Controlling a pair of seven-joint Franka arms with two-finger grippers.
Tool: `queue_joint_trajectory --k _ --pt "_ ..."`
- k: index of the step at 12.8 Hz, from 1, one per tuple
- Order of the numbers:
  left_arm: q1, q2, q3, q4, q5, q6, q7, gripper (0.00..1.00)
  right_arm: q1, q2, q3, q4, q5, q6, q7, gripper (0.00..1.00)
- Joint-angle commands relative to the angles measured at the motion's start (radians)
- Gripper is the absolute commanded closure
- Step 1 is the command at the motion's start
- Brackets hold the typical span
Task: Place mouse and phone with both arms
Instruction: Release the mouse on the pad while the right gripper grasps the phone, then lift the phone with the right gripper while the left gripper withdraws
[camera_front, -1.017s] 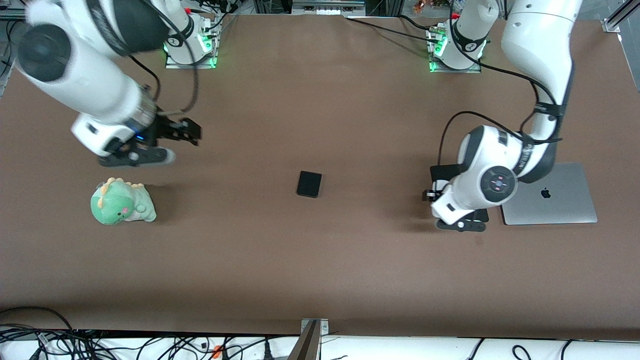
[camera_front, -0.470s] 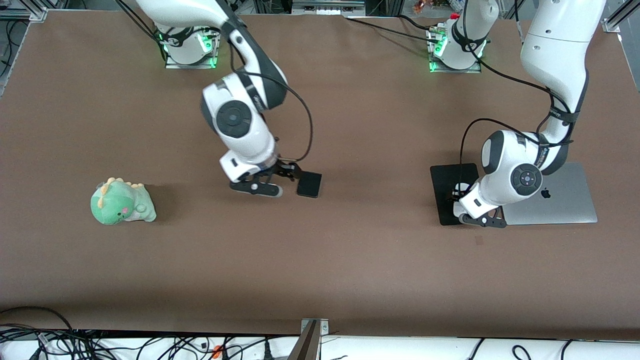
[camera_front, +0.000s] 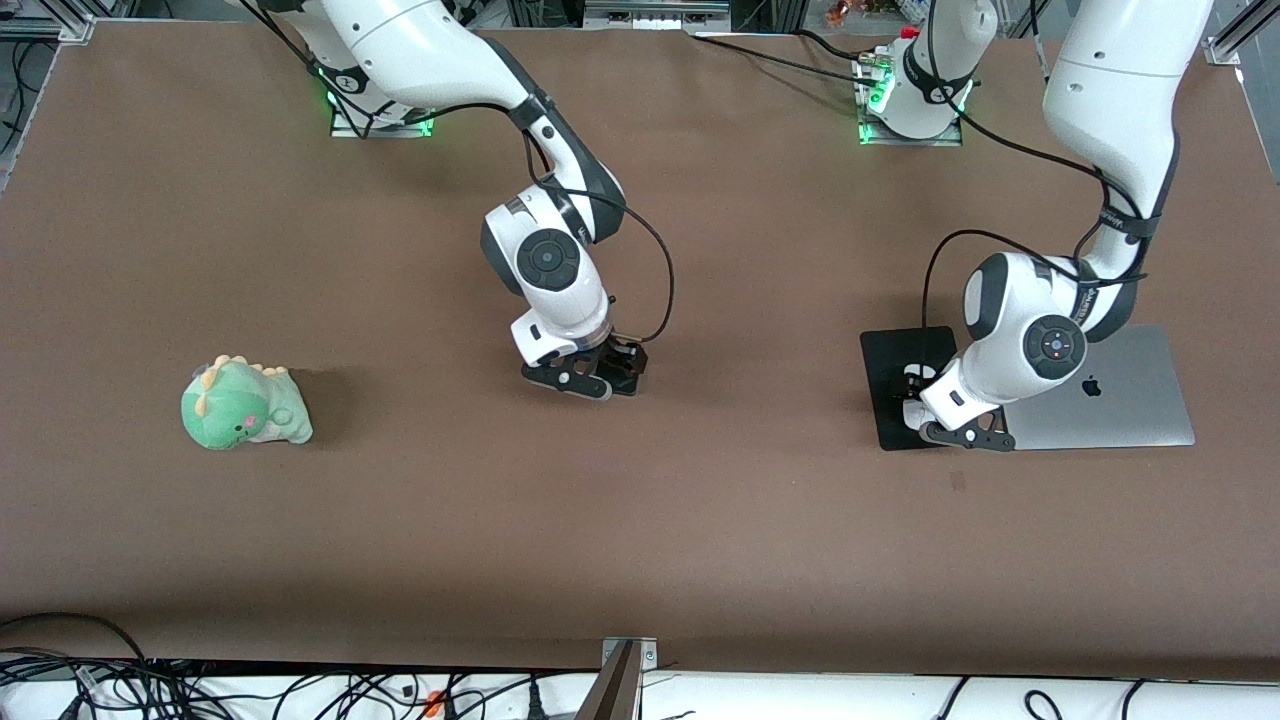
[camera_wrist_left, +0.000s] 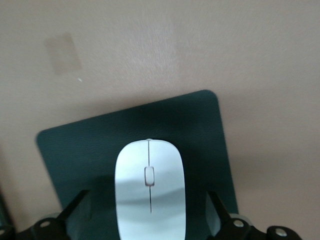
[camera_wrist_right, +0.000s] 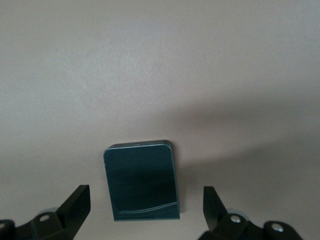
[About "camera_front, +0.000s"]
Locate black mouse pad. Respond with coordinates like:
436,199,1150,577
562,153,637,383
860,326,961,453

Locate silver Apple laptop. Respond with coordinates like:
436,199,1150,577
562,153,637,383
998,322,1198,452

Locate green dinosaur plush toy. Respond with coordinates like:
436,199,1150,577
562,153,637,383
181,354,315,452

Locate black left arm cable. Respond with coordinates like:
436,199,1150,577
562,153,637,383
918,0,1153,376

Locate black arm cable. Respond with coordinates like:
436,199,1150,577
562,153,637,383
918,0,1153,376
520,100,677,346

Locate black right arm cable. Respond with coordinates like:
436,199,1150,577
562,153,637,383
520,100,677,346

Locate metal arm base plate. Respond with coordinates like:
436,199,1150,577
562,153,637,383
329,95,437,139
852,50,967,148

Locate grey metal camera post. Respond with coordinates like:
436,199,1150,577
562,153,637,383
575,636,660,720

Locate long black table cable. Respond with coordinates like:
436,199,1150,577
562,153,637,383
688,30,881,91

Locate short black table cable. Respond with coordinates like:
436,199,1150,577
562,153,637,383
793,28,873,61

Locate aluminium frame profile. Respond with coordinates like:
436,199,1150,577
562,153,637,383
1204,0,1280,67
0,0,98,43

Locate black looped floor cable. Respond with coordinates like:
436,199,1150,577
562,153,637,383
0,611,153,666

